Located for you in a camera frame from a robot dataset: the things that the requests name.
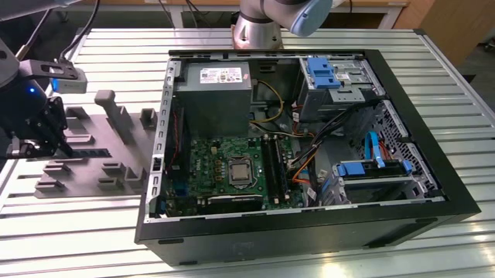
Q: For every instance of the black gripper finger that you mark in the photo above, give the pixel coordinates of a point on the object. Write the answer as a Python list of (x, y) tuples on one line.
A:
[(27, 149), (57, 121)]

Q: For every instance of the RAM stick with blue label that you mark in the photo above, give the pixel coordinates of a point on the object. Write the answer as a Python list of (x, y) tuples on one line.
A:
[(93, 153)]

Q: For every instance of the empty black RAM slot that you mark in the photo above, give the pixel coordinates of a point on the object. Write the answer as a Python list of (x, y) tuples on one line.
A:
[(267, 168)]

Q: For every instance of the installed RAM stick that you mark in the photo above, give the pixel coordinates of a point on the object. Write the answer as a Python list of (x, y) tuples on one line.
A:
[(279, 171)]

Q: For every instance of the grey parts rack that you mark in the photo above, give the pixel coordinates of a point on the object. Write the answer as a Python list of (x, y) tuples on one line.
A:
[(113, 139)]

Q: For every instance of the grey power supply unit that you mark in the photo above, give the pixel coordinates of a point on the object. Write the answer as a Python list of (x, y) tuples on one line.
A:
[(213, 110)]

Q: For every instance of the green motherboard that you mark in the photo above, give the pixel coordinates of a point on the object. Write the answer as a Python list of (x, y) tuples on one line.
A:
[(205, 179)]

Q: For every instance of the silver CPU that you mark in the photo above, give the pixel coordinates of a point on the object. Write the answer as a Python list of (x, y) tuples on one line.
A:
[(239, 172)]

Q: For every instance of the black graphics card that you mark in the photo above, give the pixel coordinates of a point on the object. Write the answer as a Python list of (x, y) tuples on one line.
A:
[(233, 204)]

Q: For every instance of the black open PC case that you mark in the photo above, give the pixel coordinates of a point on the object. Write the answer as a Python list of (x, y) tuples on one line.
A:
[(271, 240)]

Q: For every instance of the blue plastic drive carrier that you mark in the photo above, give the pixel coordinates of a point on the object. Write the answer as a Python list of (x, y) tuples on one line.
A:
[(321, 72)]

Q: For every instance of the metal drive cage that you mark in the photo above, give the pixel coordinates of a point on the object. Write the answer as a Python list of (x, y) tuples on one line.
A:
[(349, 95)]

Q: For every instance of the hard disk in blue carrier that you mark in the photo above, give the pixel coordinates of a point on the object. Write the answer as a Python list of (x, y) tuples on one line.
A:
[(354, 169)]

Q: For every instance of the metal disk bay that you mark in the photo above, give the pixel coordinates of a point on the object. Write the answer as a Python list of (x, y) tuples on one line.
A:
[(377, 179)]

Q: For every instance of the wooden cabinet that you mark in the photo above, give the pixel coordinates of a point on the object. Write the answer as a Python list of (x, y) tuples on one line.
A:
[(457, 23)]

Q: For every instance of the black chair wheel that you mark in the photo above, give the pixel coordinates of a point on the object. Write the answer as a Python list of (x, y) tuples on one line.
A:
[(489, 46)]

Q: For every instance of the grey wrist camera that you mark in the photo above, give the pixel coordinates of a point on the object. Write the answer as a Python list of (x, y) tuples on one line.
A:
[(71, 85)]

